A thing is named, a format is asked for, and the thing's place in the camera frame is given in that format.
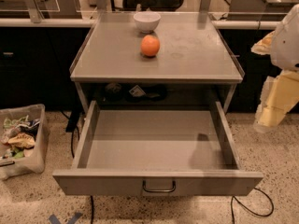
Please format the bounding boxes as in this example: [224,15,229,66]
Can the grey top drawer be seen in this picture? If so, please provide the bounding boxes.
[53,103,263,196]

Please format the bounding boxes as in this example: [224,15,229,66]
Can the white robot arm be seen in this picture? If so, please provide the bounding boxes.
[251,5,299,133]

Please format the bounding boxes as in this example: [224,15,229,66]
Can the grey metal cabinet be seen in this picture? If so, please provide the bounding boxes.
[71,12,244,106]

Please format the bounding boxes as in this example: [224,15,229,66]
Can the orange fruit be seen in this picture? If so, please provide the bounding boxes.
[140,35,160,57]

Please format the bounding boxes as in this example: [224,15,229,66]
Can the white ceramic bowl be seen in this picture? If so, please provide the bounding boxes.
[134,11,161,34]

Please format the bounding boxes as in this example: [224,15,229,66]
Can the dark items inside cabinet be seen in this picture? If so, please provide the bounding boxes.
[103,83,167,103]

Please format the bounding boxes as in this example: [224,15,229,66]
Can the clear plastic bin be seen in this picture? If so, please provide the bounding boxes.
[0,104,50,180]

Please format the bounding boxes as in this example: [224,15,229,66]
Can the blue tape cross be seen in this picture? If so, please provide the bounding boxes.
[48,212,84,224]

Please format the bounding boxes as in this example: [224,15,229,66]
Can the crumpled snack bags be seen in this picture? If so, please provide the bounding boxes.
[0,116,40,160]

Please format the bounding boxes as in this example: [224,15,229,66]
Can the white horizontal rail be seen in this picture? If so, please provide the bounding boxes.
[0,18,278,30]

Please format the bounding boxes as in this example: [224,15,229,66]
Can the black cable right floor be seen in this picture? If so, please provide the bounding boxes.
[230,187,275,224]

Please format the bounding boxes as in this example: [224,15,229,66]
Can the black cable floor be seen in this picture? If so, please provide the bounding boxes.
[60,110,95,224]
[230,187,275,224]

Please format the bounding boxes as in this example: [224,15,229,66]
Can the black cable left floor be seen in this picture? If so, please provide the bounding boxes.
[60,110,95,224]

